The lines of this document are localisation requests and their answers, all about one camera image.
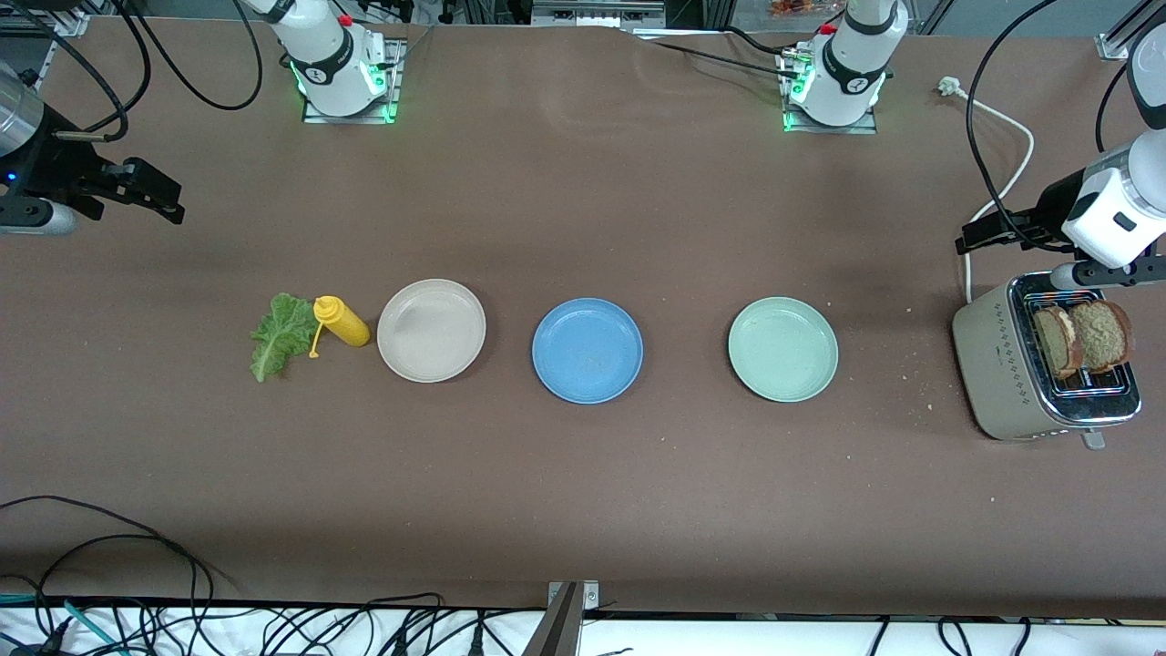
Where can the green lettuce leaf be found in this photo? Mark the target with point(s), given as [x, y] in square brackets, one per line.
[278, 337]

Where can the small silver metal bracket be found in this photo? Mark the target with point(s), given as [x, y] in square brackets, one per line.
[590, 594]

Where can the silver aluminium frame bar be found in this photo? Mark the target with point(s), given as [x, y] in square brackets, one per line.
[597, 13]

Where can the brown bread slice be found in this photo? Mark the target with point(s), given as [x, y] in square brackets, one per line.
[1100, 335]
[1055, 344]

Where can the brown table cover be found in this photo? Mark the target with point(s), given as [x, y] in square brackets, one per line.
[583, 501]

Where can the beige two-slot toaster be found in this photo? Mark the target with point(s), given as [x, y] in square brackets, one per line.
[997, 364]

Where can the blue round plate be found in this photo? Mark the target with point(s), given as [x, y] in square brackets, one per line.
[588, 351]

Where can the beige round plate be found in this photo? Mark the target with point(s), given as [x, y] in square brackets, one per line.
[431, 331]

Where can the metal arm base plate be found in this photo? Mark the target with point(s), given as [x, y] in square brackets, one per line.
[351, 119]
[829, 129]

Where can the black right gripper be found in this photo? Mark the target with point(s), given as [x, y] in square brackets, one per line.
[47, 169]

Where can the yellow squeeze bottle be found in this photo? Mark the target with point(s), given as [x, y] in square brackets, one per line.
[346, 326]

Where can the dark aluminium strut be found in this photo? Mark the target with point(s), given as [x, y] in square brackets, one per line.
[556, 629]

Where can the slanted aluminium profile with bracket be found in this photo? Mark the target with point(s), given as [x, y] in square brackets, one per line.
[1113, 46]

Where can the orange snack packets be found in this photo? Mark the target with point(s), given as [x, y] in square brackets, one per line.
[792, 7]

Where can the pale green round plate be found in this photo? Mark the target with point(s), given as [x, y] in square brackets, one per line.
[783, 350]

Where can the aluminium profile corner piece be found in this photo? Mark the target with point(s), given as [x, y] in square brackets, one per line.
[68, 23]

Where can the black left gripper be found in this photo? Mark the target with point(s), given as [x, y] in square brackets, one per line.
[1057, 208]

